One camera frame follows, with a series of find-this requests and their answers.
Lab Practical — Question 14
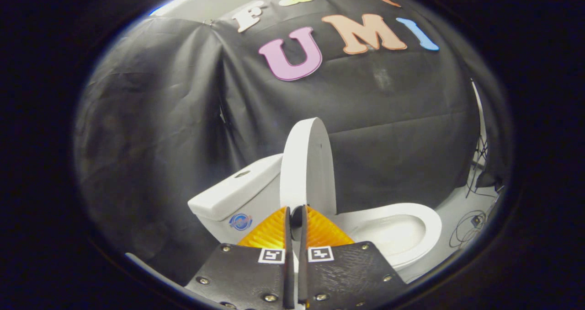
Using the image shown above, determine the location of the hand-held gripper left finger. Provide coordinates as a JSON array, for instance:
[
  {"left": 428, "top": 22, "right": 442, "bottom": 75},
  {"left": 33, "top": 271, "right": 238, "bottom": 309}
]
[{"left": 185, "top": 205, "right": 296, "bottom": 310}]

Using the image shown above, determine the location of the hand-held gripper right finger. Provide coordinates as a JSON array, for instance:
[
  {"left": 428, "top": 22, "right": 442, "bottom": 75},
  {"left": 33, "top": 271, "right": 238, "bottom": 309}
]
[{"left": 298, "top": 204, "right": 408, "bottom": 310}]

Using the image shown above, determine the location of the white toilet lid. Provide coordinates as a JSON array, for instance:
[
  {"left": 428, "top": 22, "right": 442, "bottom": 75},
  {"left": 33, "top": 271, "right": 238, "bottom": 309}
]
[{"left": 279, "top": 117, "right": 338, "bottom": 218}]

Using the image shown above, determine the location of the white ceramic toilet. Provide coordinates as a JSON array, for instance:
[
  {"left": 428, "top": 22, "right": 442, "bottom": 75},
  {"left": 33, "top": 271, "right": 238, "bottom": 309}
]
[{"left": 194, "top": 180, "right": 441, "bottom": 284}]

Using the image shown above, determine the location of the white toilet tank cover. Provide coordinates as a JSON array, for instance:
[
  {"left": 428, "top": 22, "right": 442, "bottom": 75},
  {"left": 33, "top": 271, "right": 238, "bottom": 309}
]
[{"left": 187, "top": 153, "right": 284, "bottom": 222}]

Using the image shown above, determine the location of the white toilet seat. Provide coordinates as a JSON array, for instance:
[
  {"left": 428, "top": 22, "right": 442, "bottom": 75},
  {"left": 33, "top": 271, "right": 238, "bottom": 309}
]
[{"left": 331, "top": 202, "right": 443, "bottom": 270}]

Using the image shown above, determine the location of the black backdrop cloth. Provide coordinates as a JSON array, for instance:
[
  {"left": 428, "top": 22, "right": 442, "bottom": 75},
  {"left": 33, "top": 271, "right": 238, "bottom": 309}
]
[{"left": 74, "top": 0, "right": 509, "bottom": 285}]

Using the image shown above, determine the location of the black tripod stand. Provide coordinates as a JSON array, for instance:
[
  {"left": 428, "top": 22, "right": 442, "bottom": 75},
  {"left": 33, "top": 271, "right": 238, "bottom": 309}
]
[{"left": 465, "top": 135, "right": 490, "bottom": 199}]

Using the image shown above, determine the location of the black coiled cable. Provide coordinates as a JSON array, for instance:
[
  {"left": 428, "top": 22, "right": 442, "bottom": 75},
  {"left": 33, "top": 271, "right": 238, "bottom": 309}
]
[{"left": 449, "top": 209, "right": 488, "bottom": 250}]

